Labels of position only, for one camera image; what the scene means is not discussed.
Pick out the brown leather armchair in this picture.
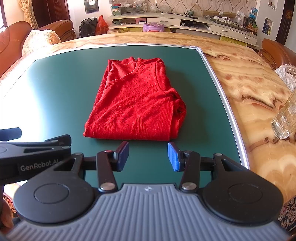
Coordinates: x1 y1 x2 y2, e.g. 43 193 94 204
258 38 296 71

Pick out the floral patterned carpet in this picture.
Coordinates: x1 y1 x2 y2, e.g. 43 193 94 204
277 198 296 231

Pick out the yellow curtain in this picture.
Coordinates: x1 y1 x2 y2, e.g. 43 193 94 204
18 0 36 24

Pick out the clear glass mug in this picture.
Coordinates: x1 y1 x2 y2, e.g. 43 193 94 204
272 91 296 140

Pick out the red knit sweater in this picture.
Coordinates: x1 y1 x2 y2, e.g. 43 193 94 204
83 57 187 142

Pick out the cream television cabinet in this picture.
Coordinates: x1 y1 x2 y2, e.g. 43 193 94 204
108 10 260 48

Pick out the brown leather sofa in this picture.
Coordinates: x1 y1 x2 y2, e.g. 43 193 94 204
0 19 77 79

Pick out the black bag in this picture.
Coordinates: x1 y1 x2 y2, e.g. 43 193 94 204
80 18 99 38

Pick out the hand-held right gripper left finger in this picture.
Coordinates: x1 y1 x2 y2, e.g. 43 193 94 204
53 141 130 193

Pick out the red plastic bag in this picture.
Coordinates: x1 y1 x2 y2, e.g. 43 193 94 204
95 15 109 35

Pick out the person's left hand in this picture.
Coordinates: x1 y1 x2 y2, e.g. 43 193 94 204
0 201 14 229

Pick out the dark snack bag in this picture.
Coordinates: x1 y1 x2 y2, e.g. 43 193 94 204
245 17 258 33

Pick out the purple plastic stool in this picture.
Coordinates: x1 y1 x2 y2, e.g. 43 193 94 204
143 22 165 32

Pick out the green table mat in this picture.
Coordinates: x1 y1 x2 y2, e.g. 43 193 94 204
0 44 251 186

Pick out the dark wooden door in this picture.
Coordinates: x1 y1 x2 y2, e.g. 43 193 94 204
32 0 71 23

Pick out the white lace doily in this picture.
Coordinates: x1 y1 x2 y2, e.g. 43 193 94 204
275 64 296 92

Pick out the wall calendar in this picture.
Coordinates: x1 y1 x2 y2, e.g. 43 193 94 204
84 0 100 14

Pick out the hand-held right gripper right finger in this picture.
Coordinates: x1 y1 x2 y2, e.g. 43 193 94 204
168 142 250 193

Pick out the long cardboard box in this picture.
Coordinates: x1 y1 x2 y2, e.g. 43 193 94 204
203 10 237 18

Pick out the cream lace sofa cover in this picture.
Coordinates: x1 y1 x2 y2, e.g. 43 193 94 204
22 29 62 57

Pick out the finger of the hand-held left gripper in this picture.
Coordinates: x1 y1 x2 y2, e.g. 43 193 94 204
23 134 72 154

